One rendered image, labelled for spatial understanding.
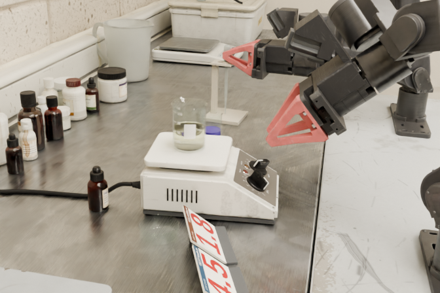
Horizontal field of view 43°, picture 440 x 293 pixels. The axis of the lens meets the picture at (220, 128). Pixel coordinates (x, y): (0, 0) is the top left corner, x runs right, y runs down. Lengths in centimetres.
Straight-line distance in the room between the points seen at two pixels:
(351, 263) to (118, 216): 34
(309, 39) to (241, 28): 120
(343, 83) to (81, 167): 50
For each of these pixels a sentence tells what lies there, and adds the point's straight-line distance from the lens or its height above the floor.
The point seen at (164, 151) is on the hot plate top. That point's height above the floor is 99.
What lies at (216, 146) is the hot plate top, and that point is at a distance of 85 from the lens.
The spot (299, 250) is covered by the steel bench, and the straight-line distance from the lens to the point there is 77.
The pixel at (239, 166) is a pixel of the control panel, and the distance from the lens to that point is 84.
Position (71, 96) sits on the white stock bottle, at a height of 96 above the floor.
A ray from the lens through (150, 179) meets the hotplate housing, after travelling 80.
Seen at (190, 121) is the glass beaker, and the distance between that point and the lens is 80.
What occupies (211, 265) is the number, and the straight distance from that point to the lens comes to 68.
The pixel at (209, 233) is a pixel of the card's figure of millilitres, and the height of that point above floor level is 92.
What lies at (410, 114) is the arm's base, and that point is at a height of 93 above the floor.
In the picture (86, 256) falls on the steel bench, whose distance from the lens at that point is 75.
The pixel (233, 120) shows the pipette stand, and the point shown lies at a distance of 119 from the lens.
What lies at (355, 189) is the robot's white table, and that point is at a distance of 95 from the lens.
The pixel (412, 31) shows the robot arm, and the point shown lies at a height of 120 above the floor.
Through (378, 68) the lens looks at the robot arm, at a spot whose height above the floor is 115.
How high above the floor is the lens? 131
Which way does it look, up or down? 21 degrees down
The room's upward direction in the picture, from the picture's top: 2 degrees clockwise
